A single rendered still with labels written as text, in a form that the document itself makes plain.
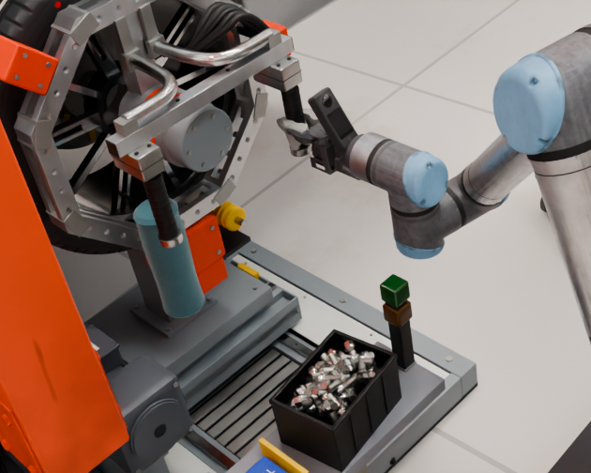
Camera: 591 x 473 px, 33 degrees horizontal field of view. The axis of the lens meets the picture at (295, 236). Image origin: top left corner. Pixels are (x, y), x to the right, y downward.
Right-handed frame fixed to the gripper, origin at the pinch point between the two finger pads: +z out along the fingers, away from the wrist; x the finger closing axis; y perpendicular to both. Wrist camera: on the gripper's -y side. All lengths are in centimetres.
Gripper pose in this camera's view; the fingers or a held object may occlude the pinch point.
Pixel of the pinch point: (287, 114)
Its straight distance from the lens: 196.1
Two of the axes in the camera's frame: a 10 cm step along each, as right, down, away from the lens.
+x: 7.1, -5.2, 4.8
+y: 1.6, 7.7, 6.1
